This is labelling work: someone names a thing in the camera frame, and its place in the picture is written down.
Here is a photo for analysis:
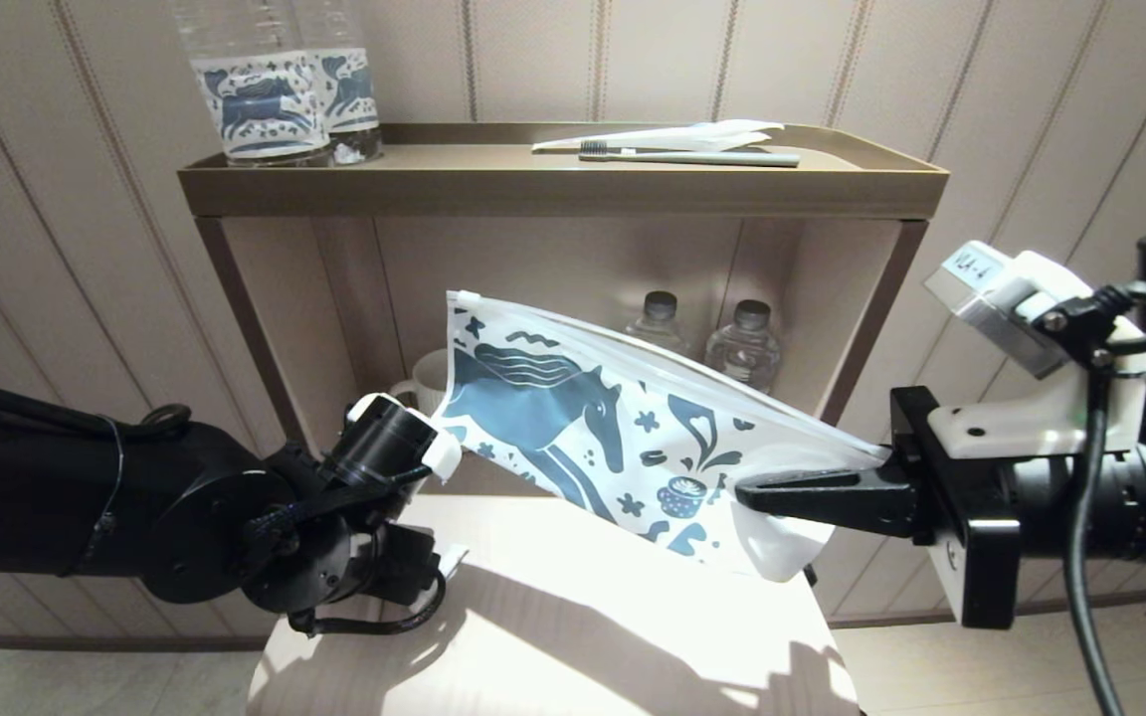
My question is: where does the large horse label water bottle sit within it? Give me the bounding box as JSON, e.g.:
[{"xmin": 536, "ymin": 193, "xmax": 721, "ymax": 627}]
[
  {"xmin": 170, "ymin": 0, "xmax": 335, "ymax": 168},
  {"xmin": 292, "ymin": 0, "xmax": 385, "ymax": 165}
]

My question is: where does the small clear water bottle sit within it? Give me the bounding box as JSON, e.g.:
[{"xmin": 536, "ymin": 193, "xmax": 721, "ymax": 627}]
[
  {"xmin": 623, "ymin": 290, "xmax": 690, "ymax": 359},
  {"xmin": 704, "ymin": 299, "xmax": 783, "ymax": 394}
]

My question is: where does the white paper wrapper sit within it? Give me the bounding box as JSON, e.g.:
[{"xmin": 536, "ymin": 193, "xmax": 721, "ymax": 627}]
[{"xmin": 533, "ymin": 119, "xmax": 785, "ymax": 153}]

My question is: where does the braided black left arm cable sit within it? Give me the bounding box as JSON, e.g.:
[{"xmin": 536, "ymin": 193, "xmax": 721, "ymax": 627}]
[
  {"xmin": 289, "ymin": 567, "xmax": 447, "ymax": 637},
  {"xmin": 245, "ymin": 462, "xmax": 435, "ymax": 543}
]

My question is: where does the black right camera cable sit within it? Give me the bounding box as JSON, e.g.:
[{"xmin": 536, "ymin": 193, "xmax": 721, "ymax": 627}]
[{"xmin": 1036, "ymin": 283, "xmax": 1146, "ymax": 716}]

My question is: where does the pale green toothbrush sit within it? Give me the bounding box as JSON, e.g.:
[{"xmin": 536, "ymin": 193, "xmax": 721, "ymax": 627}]
[{"xmin": 579, "ymin": 140, "xmax": 801, "ymax": 168}]

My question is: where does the white right camera bracket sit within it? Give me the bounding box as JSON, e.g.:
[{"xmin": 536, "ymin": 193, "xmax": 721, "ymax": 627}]
[{"xmin": 928, "ymin": 251, "xmax": 1146, "ymax": 460}]

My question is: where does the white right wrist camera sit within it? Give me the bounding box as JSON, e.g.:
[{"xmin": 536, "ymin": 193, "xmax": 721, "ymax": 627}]
[{"xmin": 924, "ymin": 241, "xmax": 1056, "ymax": 379}]

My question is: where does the white ribbed mug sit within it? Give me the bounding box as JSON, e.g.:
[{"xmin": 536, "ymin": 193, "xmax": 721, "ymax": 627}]
[{"xmin": 389, "ymin": 348, "xmax": 455, "ymax": 414}]

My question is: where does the blue horse print pouch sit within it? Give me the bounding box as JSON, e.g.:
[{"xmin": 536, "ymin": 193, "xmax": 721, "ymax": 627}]
[{"xmin": 431, "ymin": 290, "xmax": 892, "ymax": 583}]

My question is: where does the brown shelf unit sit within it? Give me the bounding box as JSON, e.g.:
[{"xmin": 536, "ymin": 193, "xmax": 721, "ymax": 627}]
[{"xmin": 178, "ymin": 121, "xmax": 950, "ymax": 518}]

